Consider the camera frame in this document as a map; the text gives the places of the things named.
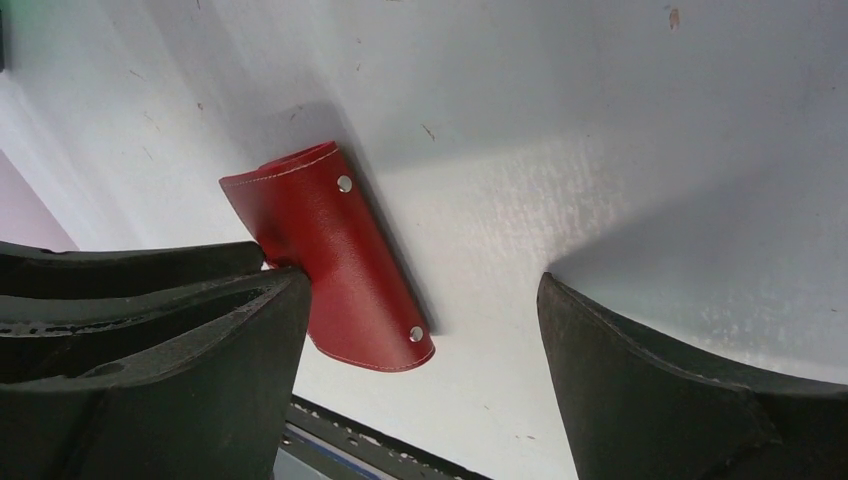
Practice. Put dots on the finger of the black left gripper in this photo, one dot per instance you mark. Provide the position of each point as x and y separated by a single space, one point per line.
31 272

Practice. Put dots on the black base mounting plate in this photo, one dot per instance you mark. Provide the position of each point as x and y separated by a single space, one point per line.
318 443

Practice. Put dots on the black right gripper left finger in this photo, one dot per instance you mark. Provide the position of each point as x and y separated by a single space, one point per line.
194 383

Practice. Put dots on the red leather card holder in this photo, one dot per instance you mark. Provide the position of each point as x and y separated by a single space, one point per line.
307 210

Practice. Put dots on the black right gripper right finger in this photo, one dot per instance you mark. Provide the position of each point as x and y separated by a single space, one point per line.
638 404

